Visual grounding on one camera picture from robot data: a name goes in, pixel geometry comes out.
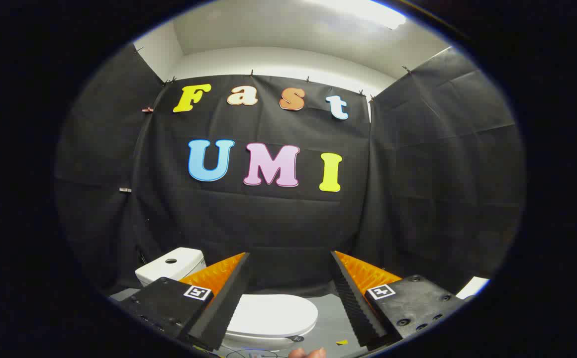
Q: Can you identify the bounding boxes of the white toilet lid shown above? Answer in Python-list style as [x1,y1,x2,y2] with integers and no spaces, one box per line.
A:
[225,294,319,345]

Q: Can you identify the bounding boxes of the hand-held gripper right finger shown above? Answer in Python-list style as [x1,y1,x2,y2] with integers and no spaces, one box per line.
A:
[330,250,468,349]

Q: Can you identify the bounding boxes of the black backdrop cloth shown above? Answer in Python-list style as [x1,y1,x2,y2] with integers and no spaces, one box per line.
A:
[55,44,525,299]

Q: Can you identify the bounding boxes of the thin black cable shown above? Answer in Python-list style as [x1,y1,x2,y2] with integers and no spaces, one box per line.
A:
[225,348,289,358]

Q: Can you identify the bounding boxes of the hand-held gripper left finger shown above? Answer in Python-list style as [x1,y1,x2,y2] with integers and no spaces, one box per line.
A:
[119,252,250,351]

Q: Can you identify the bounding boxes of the white ceramic toilet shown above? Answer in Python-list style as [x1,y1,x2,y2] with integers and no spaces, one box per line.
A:
[135,247,315,351]

